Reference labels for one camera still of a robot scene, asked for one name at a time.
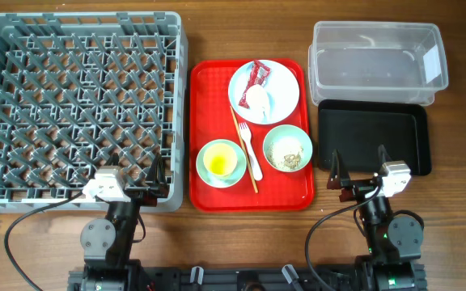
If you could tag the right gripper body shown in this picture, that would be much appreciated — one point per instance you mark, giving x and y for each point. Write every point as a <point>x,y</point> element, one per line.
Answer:
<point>358,190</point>

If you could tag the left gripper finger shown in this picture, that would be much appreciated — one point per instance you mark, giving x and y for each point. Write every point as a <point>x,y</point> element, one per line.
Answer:
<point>155,176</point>
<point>113,161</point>

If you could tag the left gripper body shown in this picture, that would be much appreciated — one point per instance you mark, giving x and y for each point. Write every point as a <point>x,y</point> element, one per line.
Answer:
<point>141,198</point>

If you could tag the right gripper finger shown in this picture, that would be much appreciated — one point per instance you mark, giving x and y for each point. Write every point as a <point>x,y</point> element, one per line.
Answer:
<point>384,157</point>
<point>339,177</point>

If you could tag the rice and food scraps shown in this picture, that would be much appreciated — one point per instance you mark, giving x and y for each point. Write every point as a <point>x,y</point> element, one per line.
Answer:
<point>286,154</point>

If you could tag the light green bowl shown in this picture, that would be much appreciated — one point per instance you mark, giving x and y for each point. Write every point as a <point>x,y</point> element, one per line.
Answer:
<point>288,130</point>

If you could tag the small light blue bowl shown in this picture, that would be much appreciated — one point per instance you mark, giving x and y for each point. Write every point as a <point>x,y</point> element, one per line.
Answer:
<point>230,180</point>

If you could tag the yellow cup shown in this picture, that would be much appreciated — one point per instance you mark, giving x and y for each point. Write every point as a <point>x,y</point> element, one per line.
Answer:
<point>220,159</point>

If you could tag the white plastic fork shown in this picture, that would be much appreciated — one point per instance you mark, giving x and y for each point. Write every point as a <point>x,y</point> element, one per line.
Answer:
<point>246,136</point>

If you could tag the wooden chopstick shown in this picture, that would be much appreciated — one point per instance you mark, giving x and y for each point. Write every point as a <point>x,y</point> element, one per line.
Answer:
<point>241,141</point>

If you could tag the large light blue plate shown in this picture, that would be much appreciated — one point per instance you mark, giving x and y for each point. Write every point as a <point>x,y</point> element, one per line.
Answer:
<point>281,87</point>

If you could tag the white tissue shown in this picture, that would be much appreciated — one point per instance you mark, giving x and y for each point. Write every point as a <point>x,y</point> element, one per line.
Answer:
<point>258,100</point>

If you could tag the red snack wrapper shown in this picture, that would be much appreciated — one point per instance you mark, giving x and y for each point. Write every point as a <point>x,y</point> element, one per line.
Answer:
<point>258,75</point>

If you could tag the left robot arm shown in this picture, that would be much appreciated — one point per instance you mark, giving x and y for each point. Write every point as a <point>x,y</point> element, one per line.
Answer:
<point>107,241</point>

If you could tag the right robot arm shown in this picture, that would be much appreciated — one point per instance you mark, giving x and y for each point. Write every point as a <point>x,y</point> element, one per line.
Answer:
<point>394,238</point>

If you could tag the grey plastic dishwasher rack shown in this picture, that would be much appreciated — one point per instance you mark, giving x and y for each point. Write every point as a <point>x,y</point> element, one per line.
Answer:
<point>77,88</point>

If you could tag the clear plastic waste bin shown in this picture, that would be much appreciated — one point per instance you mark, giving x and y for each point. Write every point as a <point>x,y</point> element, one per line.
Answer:
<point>391,62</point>

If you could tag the black rectangular tray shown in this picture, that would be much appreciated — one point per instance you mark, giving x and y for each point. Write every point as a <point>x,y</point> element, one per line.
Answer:
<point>356,129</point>

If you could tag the red plastic serving tray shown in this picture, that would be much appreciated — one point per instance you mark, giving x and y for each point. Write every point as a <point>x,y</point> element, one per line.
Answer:
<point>210,119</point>

